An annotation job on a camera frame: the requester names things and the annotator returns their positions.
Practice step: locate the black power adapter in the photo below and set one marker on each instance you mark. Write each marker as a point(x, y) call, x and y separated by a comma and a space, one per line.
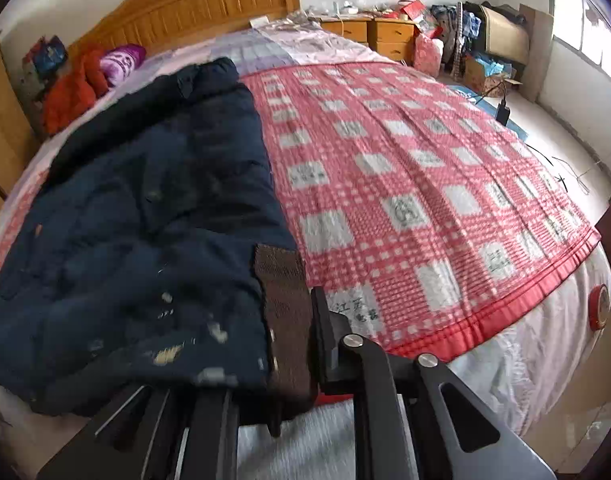
point(503, 112)

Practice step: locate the brown suitcase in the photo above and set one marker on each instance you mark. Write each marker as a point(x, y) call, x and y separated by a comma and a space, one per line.
point(505, 35)

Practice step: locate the red padded garment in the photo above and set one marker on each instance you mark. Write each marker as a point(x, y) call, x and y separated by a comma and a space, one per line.
point(70, 95)

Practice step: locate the open cardboard box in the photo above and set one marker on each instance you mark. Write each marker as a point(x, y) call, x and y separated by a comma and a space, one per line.
point(490, 72)

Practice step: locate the dark bag top left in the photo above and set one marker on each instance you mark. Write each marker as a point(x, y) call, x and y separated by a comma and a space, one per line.
point(47, 55)

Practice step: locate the purple patterned pillow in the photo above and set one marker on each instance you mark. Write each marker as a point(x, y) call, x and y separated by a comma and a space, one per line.
point(120, 62)

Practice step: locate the wooden nightstand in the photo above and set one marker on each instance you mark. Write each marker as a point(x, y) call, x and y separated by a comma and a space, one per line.
point(393, 37)
point(348, 30)

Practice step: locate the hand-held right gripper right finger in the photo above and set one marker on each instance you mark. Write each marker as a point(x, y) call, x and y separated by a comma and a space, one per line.
point(385, 410)

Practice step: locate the red printed box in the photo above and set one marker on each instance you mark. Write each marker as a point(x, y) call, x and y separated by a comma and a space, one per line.
point(411, 9)

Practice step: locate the pile of dark clothes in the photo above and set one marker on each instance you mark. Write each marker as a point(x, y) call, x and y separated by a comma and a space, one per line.
point(458, 35)

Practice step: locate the wooden bed headboard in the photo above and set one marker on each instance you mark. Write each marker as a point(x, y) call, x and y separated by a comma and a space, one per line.
point(195, 10)

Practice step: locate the small white box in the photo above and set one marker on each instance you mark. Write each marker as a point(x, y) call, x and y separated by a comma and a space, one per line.
point(259, 22)

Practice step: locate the navy padded jacket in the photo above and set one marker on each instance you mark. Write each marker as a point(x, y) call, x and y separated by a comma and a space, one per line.
point(135, 210)

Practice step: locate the pink plastic bag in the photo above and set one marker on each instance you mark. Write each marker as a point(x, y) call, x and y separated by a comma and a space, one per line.
point(428, 52)

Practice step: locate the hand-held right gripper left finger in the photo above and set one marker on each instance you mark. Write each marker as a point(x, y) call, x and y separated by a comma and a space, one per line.
point(185, 440)

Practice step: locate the window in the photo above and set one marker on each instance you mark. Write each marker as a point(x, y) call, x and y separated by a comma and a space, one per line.
point(585, 15)

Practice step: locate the flat cardboard sheet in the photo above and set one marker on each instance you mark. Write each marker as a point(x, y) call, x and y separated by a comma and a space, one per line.
point(538, 55)

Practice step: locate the wooden wardrobe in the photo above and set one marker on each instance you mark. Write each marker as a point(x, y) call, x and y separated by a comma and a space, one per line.
point(2, 115)

